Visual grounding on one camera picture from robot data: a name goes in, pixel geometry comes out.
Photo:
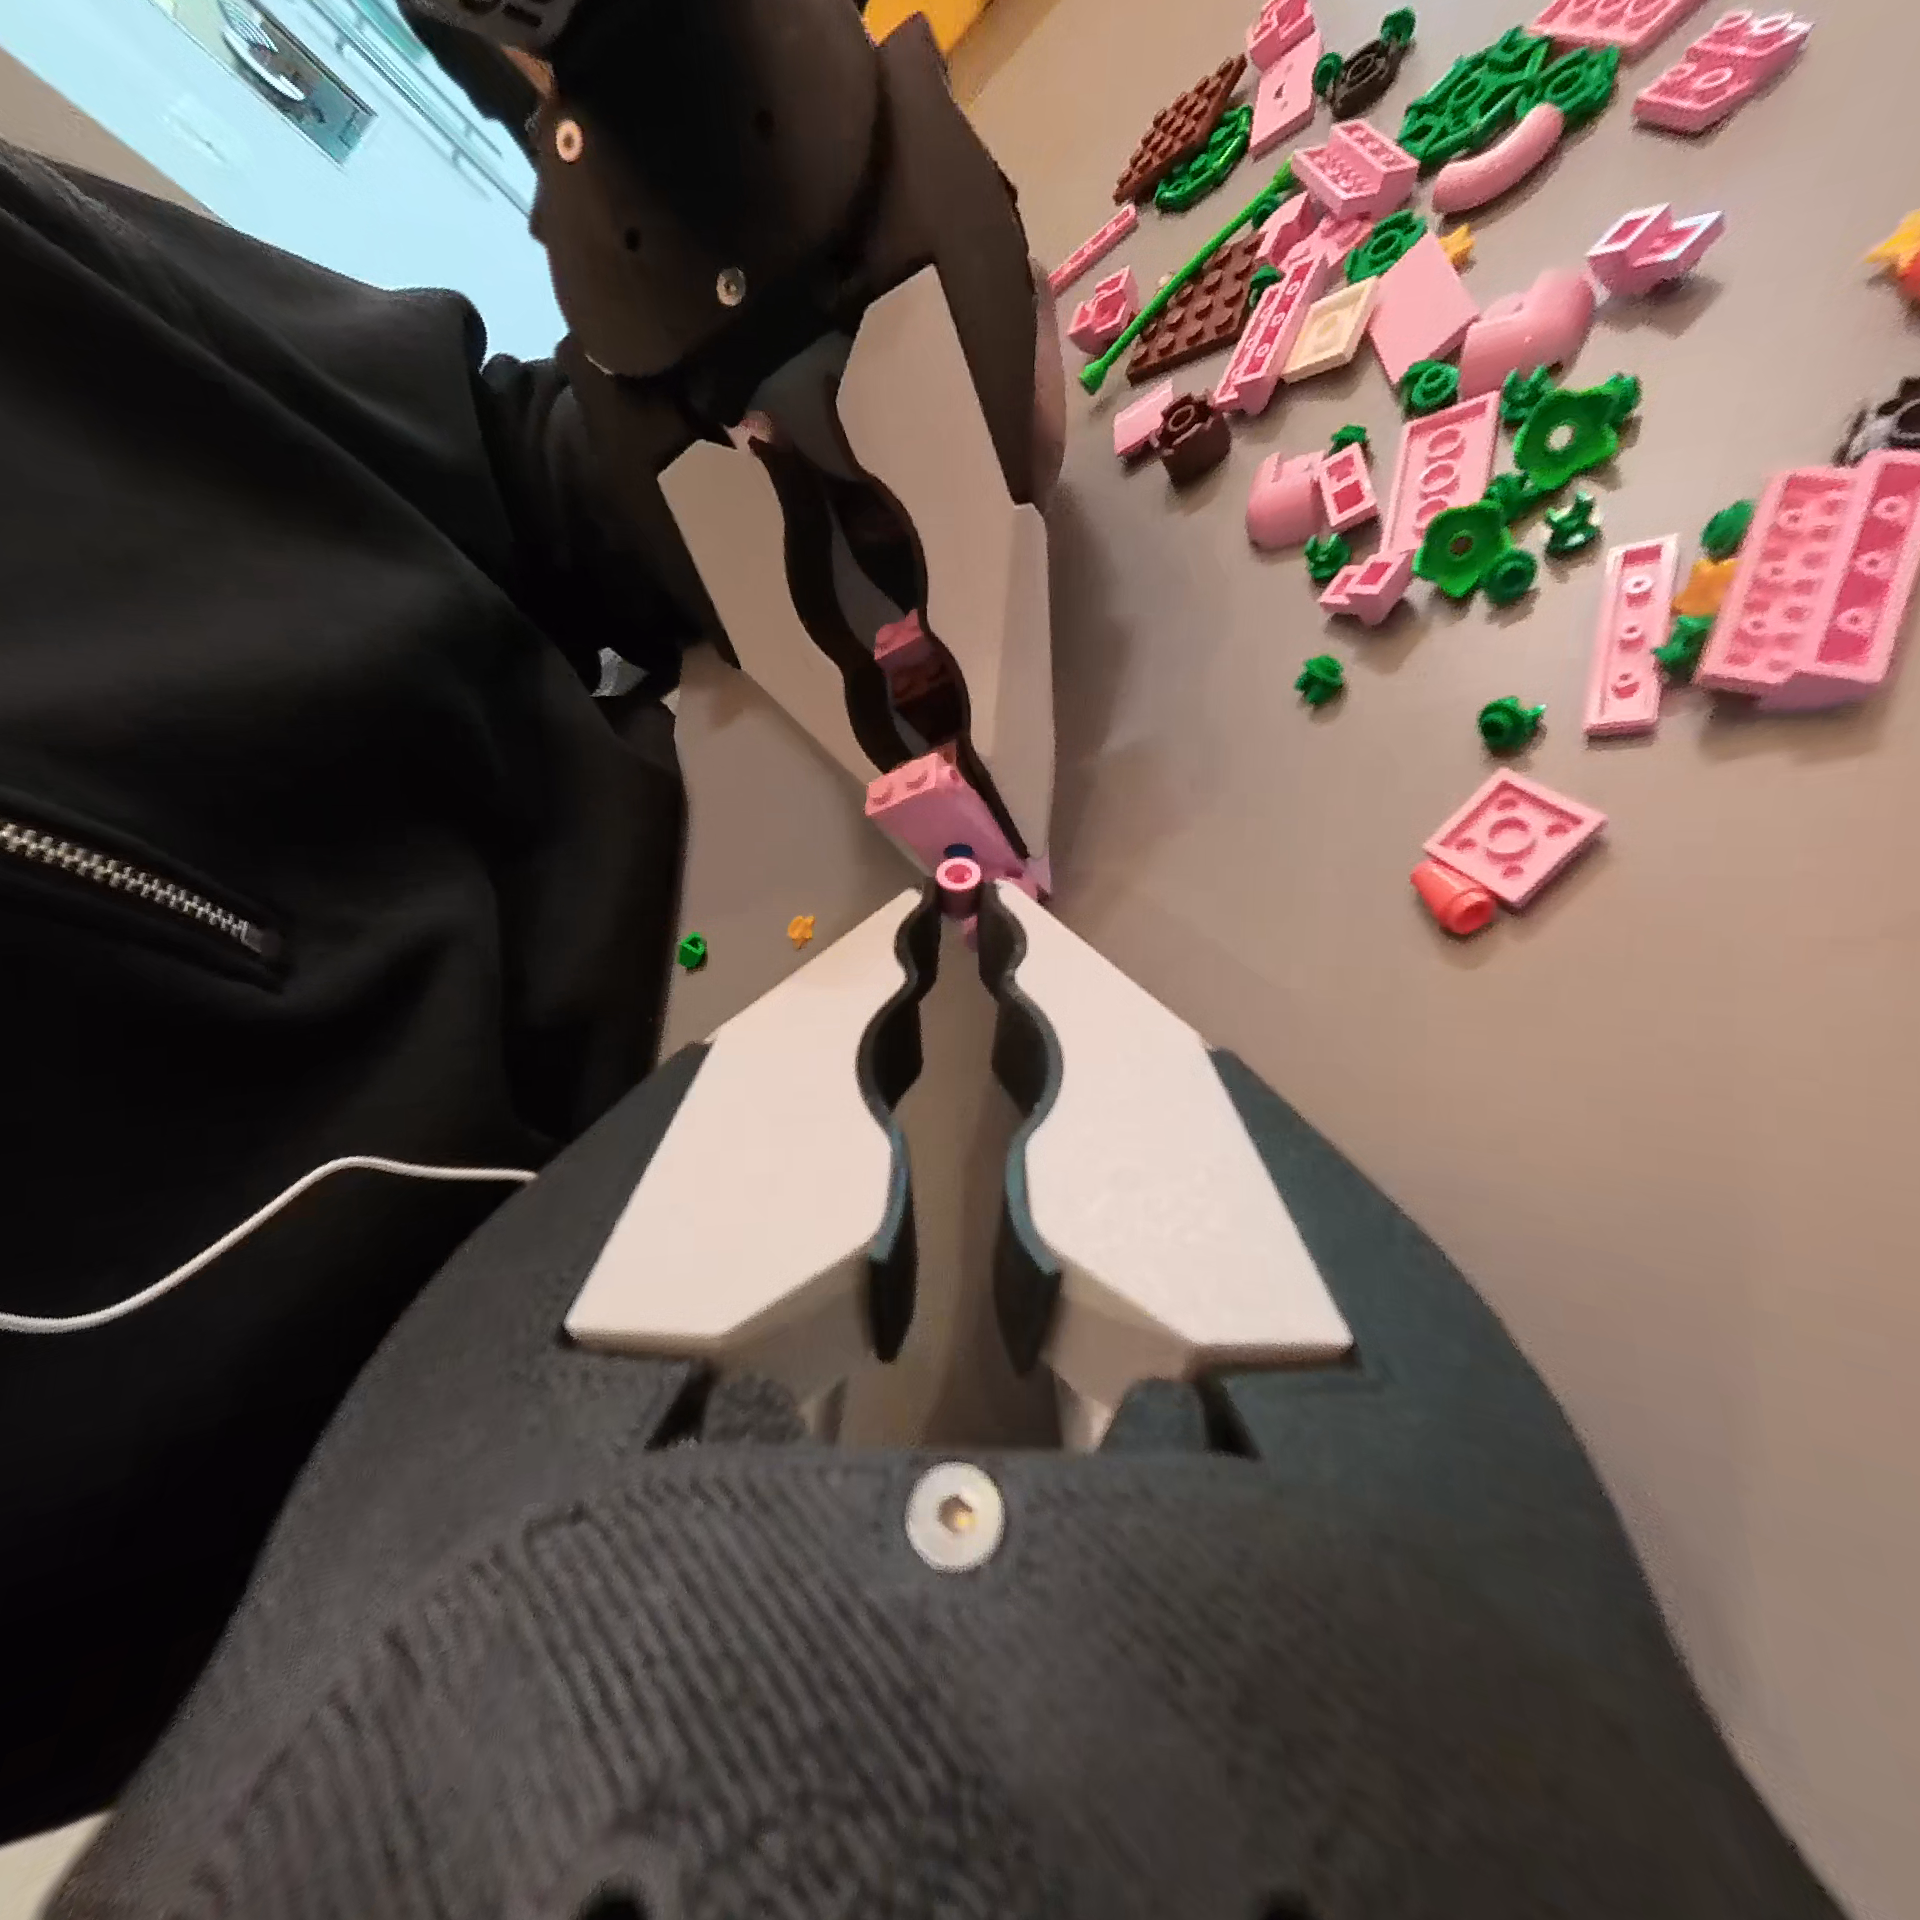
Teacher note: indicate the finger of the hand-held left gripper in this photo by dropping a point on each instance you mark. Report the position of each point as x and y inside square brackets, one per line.
[720, 557]
[975, 525]

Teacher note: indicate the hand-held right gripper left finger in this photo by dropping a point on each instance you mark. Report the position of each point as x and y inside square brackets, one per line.
[720, 1200]

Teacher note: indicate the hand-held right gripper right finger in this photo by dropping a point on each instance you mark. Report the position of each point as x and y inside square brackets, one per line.
[1172, 1200]

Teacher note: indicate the pink brown brick assembly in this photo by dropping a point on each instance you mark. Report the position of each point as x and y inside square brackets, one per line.
[914, 797]

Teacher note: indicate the pink elbow piece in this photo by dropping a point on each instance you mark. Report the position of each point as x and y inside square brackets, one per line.
[956, 885]

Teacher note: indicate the yellow plastic bin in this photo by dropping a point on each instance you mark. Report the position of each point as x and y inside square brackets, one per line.
[937, 13]

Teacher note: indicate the red cone piece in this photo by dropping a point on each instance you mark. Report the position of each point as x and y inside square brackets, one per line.
[1452, 904]

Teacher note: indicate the pile of toy bricks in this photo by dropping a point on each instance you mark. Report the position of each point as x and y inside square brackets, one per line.
[1440, 465]

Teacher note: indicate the pink square plate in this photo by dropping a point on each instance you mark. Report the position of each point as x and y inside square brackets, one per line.
[1516, 833]

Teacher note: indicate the person's black jacket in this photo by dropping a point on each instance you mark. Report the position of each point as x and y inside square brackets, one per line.
[224, 675]

